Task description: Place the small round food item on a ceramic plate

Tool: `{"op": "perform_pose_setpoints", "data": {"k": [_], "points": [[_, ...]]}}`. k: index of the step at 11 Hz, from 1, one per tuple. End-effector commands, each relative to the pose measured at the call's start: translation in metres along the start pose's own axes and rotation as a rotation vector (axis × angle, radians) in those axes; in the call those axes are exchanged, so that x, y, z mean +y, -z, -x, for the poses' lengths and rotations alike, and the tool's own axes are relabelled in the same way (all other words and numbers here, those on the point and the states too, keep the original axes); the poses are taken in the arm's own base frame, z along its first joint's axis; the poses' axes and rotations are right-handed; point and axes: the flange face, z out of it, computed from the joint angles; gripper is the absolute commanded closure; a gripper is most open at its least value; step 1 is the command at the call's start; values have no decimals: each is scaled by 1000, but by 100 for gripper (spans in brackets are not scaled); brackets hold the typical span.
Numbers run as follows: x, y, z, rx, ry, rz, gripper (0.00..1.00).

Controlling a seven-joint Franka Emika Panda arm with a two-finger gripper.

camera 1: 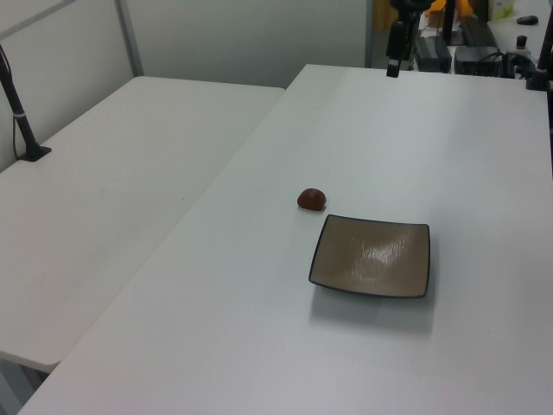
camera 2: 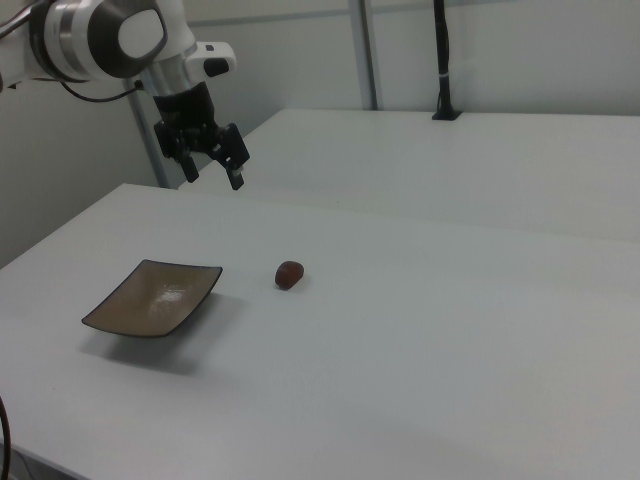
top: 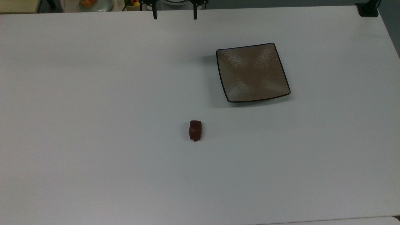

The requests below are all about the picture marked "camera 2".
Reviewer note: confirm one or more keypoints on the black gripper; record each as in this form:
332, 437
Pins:
186, 107

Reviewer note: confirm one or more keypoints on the aluminium frame post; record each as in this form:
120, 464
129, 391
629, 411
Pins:
150, 145

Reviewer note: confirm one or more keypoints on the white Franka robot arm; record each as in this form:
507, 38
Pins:
90, 40

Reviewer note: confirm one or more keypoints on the black camera stand pole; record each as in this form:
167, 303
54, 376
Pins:
444, 60

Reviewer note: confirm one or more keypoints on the square brown ceramic plate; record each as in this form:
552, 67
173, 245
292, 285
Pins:
150, 300

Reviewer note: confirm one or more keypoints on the grey partition wall post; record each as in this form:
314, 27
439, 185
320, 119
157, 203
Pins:
367, 55

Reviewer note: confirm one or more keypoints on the small round brown food item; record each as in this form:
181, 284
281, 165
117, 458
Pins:
289, 274

